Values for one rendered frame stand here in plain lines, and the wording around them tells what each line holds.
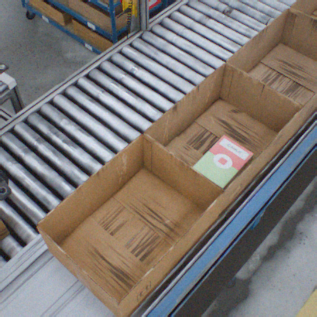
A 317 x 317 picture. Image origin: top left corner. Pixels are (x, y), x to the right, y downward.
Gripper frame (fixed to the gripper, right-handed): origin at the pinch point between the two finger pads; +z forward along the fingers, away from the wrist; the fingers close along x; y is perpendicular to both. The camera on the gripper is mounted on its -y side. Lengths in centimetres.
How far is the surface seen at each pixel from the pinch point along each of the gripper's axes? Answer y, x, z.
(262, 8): -3, -146, 6
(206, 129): -35, -60, -8
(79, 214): -29.3, -9.4, -12.9
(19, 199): -0.7, -4.4, 5.4
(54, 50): 124, -107, 80
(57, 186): -6.3, -16.5, 5.8
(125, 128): -6, -50, 5
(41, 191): -4.0, -11.3, 5.3
